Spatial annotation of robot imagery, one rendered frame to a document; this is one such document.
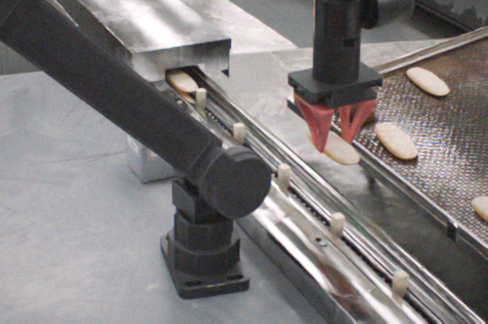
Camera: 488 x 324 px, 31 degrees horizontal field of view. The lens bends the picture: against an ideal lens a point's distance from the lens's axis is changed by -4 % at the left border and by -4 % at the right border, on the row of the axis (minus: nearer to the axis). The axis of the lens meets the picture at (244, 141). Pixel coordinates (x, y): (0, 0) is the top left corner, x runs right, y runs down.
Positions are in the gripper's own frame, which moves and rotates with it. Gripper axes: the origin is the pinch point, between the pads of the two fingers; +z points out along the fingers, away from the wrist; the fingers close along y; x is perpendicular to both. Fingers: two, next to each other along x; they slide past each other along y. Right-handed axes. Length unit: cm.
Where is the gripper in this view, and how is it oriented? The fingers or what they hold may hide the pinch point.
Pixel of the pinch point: (333, 141)
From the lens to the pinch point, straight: 113.0
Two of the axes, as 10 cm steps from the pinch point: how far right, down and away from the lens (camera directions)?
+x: -4.4, -4.2, 7.9
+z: 0.1, 8.8, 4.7
